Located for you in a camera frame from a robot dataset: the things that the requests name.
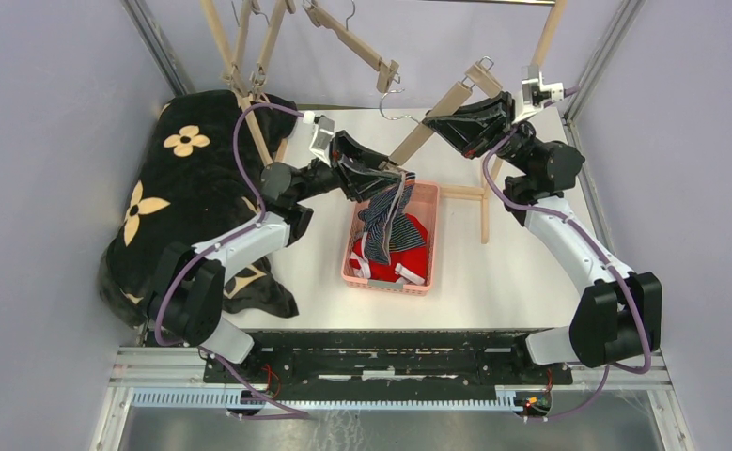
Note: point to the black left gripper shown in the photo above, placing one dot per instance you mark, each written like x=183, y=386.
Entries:
x=356, y=184

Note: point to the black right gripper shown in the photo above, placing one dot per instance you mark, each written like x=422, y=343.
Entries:
x=473, y=128

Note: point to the wooden hanger holding striped boxers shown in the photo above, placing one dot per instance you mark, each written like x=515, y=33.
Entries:
x=476, y=76

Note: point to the dark striped boxer shorts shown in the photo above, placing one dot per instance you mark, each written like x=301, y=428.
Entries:
x=387, y=228

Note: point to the pink perforated plastic basket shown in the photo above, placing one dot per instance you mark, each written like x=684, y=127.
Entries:
x=424, y=207

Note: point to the wooden hanger holding red underwear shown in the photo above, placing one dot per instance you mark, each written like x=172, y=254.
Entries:
x=387, y=71

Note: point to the red printed underwear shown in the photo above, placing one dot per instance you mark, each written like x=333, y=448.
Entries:
x=408, y=267

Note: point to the wooden clip hanger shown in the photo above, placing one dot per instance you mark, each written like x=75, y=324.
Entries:
x=242, y=14
x=274, y=21

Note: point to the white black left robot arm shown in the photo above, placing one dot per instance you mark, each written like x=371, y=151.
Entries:
x=186, y=291

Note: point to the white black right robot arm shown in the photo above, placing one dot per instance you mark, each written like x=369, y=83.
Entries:
x=618, y=319

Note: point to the empty wooden clip hanger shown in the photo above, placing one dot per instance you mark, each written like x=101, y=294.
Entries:
x=242, y=14

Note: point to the black beige flower blanket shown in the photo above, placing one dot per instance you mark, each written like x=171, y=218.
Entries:
x=189, y=189

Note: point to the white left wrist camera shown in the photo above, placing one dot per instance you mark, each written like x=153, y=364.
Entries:
x=323, y=133

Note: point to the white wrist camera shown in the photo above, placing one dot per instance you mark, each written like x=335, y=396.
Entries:
x=323, y=133
x=538, y=93

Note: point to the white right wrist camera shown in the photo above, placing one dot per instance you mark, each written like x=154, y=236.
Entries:
x=538, y=93

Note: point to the wooden clothes rack frame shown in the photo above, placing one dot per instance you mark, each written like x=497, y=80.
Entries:
x=470, y=193

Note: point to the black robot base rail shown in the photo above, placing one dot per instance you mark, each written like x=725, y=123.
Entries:
x=465, y=368

